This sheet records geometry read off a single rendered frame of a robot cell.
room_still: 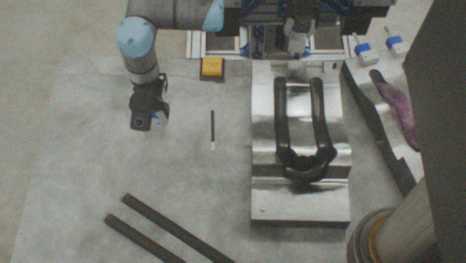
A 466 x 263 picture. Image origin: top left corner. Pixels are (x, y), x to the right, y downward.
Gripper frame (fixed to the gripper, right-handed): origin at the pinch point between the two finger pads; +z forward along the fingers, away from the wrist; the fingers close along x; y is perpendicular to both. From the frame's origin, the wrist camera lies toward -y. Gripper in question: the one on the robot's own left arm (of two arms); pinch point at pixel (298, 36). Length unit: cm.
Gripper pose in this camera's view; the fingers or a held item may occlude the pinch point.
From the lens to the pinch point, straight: 151.7
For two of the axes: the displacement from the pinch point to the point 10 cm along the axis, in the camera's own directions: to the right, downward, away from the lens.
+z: 0.0, 4.9, 8.7
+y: 1.1, -8.7, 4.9
